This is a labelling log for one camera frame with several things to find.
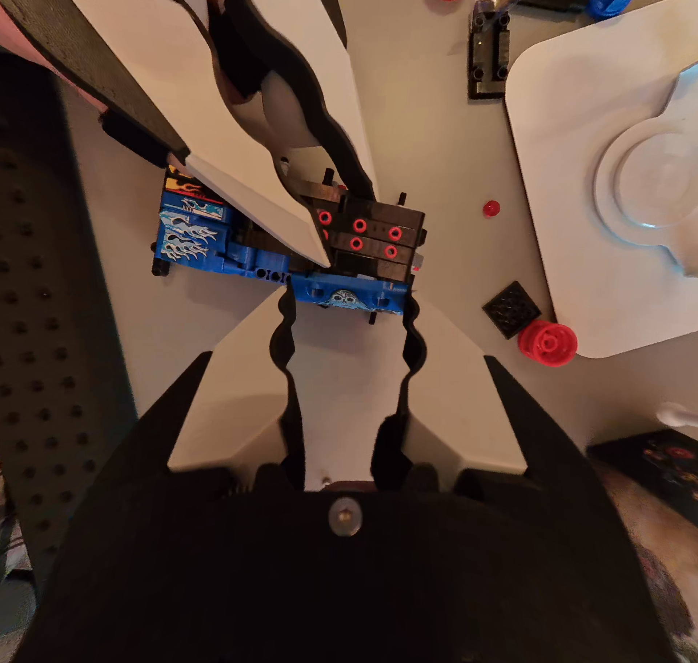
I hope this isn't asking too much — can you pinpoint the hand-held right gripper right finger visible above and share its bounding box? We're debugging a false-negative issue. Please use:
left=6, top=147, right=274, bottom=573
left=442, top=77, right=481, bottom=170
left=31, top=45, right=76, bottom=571
left=370, top=288, right=529, bottom=493

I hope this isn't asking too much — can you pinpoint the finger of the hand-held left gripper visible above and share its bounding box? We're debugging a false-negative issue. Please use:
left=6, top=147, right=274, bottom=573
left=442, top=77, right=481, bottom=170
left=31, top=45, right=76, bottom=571
left=70, top=0, right=333, bottom=269
left=209, top=0, right=378, bottom=203

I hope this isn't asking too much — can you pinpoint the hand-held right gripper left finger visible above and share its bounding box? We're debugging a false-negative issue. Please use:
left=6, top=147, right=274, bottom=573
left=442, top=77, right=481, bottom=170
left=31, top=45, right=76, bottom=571
left=167, top=286, right=306, bottom=492

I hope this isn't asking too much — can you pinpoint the blue skull side panel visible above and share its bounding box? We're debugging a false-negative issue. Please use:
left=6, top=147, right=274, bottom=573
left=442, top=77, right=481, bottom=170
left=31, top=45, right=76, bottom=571
left=289, top=273, right=411, bottom=315

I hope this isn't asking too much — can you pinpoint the blue flame toy brick truck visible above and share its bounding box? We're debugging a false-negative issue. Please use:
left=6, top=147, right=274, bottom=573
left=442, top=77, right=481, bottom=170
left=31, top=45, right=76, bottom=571
left=152, top=164, right=428, bottom=326

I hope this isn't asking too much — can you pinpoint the person's left hand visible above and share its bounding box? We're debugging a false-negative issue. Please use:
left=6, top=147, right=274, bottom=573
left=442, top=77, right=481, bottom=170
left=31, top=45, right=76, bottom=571
left=0, top=4, right=110, bottom=117

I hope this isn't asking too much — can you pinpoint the black square studded plate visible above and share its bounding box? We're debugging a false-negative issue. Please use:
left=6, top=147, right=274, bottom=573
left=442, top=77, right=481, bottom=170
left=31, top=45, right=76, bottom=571
left=481, top=281, right=542, bottom=340

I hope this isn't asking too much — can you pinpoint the black holed brick plate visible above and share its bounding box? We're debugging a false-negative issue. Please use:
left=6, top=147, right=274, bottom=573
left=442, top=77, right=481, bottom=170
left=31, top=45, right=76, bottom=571
left=468, top=0, right=512, bottom=99

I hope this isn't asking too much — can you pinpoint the dark toy set box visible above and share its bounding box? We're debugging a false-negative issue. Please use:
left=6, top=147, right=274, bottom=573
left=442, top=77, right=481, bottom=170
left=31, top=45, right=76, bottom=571
left=586, top=429, right=698, bottom=663

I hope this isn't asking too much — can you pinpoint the black perforated floor mat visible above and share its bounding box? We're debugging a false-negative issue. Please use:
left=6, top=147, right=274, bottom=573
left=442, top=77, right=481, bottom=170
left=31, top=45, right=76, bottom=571
left=0, top=52, right=140, bottom=587

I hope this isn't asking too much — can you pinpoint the small white plastic object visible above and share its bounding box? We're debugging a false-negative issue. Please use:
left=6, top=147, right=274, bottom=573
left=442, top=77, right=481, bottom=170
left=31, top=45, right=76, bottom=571
left=656, top=401, right=698, bottom=429

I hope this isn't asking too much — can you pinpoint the clear round suction cup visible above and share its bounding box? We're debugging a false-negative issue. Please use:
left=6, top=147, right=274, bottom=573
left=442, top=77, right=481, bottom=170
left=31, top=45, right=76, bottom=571
left=616, top=131, right=698, bottom=228

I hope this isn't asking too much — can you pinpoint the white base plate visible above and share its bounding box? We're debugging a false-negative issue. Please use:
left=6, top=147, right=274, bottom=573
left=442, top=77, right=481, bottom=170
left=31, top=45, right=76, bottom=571
left=504, top=0, right=698, bottom=359

